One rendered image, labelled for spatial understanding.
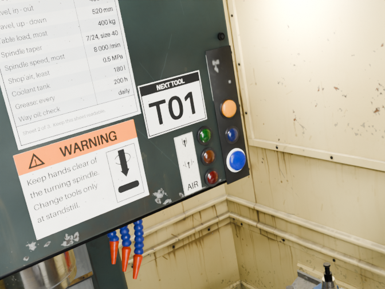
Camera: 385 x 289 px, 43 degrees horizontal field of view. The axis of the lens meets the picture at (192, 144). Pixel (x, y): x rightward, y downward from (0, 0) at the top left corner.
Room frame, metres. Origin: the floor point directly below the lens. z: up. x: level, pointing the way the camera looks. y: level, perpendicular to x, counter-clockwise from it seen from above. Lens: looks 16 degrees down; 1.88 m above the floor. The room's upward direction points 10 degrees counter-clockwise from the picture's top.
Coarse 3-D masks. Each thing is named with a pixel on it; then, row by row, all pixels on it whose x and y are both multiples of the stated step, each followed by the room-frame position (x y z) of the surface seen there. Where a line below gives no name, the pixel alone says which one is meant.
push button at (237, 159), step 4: (236, 152) 0.69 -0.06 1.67; (240, 152) 0.69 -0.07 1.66; (232, 156) 0.68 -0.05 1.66; (236, 156) 0.69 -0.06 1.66; (240, 156) 0.69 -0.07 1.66; (244, 156) 0.70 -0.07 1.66; (232, 160) 0.68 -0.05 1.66; (236, 160) 0.69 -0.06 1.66; (240, 160) 0.69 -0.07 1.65; (244, 160) 0.69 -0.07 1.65; (232, 164) 0.68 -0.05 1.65; (236, 164) 0.68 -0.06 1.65; (240, 164) 0.69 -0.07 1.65; (244, 164) 0.69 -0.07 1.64; (232, 168) 0.68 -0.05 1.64; (236, 168) 0.68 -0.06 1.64; (240, 168) 0.69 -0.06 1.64
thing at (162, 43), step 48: (144, 0) 0.64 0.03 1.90; (192, 0) 0.68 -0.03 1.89; (144, 48) 0.63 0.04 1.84; (192, 48) 0.67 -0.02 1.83; (0, 96) 0.53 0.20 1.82; (0, 144) 0.53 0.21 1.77; (48, 144) 0.55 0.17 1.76; (144, 144) 0.62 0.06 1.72; (0, 192) 0.52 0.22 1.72; (0, 240) 0.51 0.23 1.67; (48, 240) 0.54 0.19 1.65
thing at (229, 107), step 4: (228, 100) 0.69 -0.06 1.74; (224, 104) 0.69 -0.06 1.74; (228, 104) 0.69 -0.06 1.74; (232, 104) 0.69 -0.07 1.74; (224, 108) 0.68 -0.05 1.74; (228, 108) 0.69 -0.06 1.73; (232, 108) 0.69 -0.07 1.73; (224, 112) 0.68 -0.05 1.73; (228, 112) 0.69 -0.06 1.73; (232, 112) 0.69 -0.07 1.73; (228, 116) 0.69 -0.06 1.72
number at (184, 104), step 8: (184, 88) 0.66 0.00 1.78; (192, 88) 0.67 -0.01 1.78; (168, 96) 0.64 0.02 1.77; (176, 96) 0.65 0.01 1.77; (184, 96) 0.66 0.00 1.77; (192, 96) 0.66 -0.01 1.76; (168, 104) 0.64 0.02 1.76; (176, 104) 0.65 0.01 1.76; (184, 104) 0.66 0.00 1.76; (192, 104) 0.66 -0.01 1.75; (200, 104) 0.67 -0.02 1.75; (168, 112) 0.64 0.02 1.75; (176, 112) 0.65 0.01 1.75; (184, 112) 0.66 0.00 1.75; (192, 112) 0.66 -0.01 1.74; (200, 112) 0.67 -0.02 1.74; (176, 120) 0.65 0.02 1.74; (184, 120) 0.65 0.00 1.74
